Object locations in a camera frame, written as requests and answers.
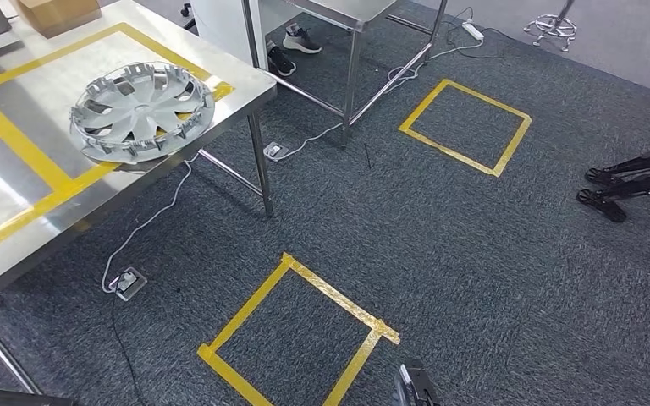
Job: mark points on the silver wheel hubcap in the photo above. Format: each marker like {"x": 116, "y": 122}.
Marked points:
{"x": 140, "y": 112}

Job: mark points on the steel workbench with yellow tape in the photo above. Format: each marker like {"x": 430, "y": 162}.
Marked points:
{"x": 0, "y": 207}

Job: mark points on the metal floor socket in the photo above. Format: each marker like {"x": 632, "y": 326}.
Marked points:
{"x": 129, "y": 283}
{"x": 275, "y": 151}

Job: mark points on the yellow floor tape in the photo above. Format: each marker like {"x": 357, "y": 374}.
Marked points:
{"x": 459, "y": 154}
{"x": 336, "y": 300}

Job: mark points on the person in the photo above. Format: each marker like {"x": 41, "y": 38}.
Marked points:
{"x": 301, "y": 42}

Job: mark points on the steel table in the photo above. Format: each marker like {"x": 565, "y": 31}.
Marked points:
{"x": 358, "y": 8}

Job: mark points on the white cabinet panel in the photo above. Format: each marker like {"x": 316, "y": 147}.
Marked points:
{"x": 218, "y": 28}

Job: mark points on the white power strip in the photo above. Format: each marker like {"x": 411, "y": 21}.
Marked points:
{"x": 472, "y": 31}

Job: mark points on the black office chair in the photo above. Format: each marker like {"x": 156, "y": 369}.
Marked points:
{"x": 186, "y": 9}

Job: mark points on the chrome chair base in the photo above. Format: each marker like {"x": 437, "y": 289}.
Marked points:
{"x": 549, "y": 25}

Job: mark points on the brown cardboard box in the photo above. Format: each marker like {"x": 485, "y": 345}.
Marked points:
{"x": 56, "y": 14}

